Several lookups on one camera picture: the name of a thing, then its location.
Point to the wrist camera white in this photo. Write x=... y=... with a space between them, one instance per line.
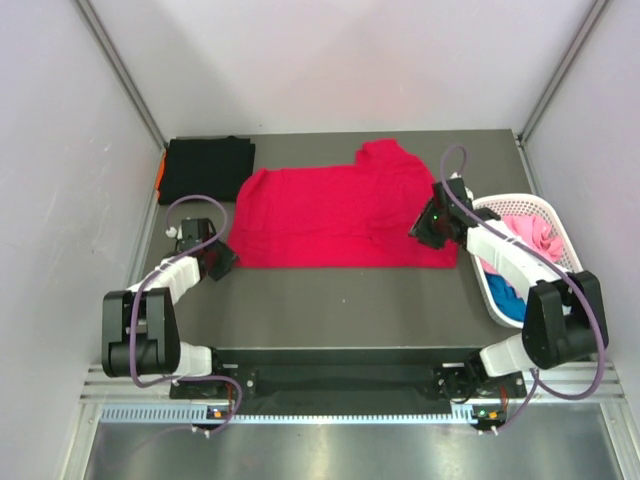
x=173 y=232
x=458 y=187

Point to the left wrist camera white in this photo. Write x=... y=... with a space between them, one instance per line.
x=173 y=232

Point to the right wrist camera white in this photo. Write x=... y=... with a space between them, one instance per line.
x=458 y=187

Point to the slotted cable duct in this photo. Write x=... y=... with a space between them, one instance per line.
x=200 y=414

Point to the blue t shirt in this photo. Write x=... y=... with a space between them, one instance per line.
x=506 y=298

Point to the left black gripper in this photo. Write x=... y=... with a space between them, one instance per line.
x=227 y=257

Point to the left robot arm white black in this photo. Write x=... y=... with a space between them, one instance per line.
x=139 y=328

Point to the white plastic basket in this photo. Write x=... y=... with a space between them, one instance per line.
x=520 y=204

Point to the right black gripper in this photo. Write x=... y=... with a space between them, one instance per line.
x=420 y=229

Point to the folded orange t shirt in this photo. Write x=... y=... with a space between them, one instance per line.
x=160 y=174

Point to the red t shirt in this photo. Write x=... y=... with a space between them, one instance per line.
x=344 y=216

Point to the folded black t shirt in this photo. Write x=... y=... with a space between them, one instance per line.
x=216 y=168

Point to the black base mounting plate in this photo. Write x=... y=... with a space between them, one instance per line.
x=340 y=381

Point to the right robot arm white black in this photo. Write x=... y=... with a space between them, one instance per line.
x=564 y=315

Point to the pink t shirt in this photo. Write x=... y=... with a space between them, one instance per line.
x=536 y=233

